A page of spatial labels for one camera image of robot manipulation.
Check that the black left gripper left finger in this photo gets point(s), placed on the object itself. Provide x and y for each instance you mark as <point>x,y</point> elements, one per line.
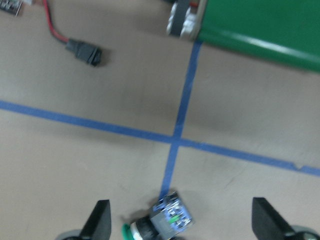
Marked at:
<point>99,224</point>

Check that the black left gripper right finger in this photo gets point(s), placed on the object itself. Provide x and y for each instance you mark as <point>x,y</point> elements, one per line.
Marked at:
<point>267,223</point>

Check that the green push button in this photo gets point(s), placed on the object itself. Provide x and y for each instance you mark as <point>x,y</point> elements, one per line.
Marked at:
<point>165,220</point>

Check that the green conveyor belt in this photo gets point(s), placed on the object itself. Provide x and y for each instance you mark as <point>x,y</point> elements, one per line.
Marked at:
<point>284,31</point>

